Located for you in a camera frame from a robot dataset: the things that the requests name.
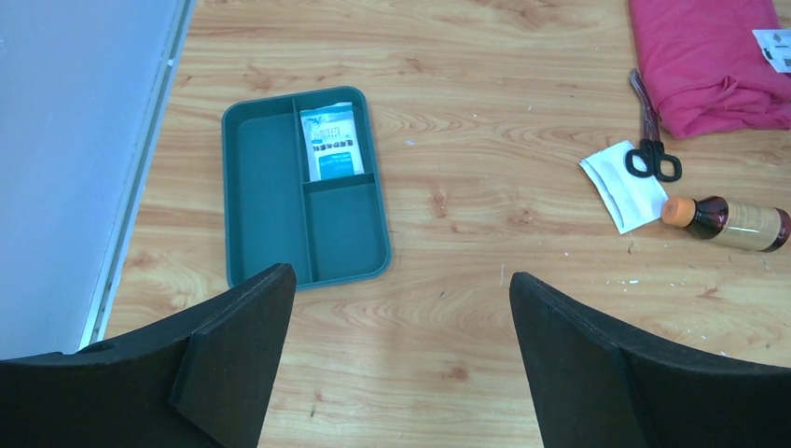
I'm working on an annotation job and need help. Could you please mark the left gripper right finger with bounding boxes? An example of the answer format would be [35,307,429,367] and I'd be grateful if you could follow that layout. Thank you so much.
[509,273,790,447]

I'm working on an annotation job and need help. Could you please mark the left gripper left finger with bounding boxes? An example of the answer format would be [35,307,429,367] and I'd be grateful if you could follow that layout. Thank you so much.
[1,264,296,447]

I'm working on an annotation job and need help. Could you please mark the brown orange-cap bottle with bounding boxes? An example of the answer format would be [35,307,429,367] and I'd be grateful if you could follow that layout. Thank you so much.
[660,196,790,253]

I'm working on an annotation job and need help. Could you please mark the teal divided tray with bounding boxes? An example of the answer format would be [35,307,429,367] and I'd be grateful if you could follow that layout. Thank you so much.
[221,86,392,290]

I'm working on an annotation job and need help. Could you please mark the black handled scissors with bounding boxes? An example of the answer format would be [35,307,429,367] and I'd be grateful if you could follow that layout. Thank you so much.
[624,68,683,183]

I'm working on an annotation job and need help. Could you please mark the white paper sachet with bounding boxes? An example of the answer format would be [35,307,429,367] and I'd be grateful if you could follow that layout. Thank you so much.
[579,140,668,234]

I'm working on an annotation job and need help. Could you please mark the white teal dressing packet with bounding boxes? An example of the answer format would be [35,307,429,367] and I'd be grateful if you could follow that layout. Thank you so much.
[299,102,365,182]

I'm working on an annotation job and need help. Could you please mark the pink folded cloth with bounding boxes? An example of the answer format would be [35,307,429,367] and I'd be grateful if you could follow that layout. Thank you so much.
[629,0,790,138]

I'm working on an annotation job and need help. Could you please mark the white card label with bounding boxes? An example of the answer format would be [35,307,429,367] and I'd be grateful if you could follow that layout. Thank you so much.
[753,29,791,74]

